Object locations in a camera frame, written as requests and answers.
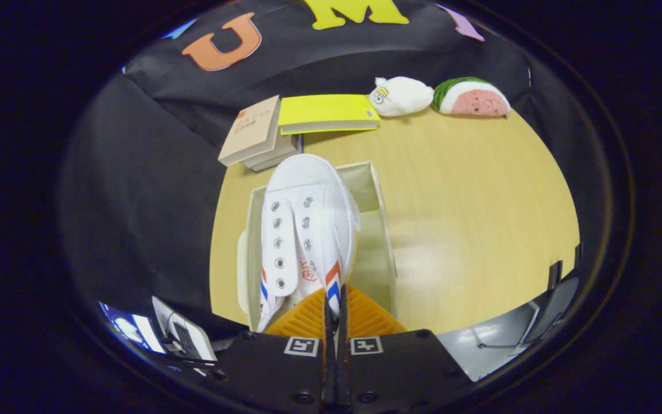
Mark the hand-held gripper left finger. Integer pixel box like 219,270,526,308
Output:
213,286,336,412

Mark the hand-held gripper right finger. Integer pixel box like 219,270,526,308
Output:
337,286,474,412

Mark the cream fabric storage box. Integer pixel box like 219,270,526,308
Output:
237,161,399,333

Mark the white canvas shoe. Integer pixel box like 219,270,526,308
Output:
257,154,361,333

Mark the white device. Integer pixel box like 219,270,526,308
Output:
152,296,217,362

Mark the computer monitor screen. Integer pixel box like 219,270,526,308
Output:
99,302,165,353

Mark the pale grey book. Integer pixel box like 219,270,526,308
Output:
243,135,298,167
251,151,301,172

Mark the yellow book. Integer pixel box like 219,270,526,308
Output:
278,94,382,136

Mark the white plush toy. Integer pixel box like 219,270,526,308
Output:
368,76,435,117

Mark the watermelon slice plush toy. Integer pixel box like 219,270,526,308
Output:
433,77,511,117

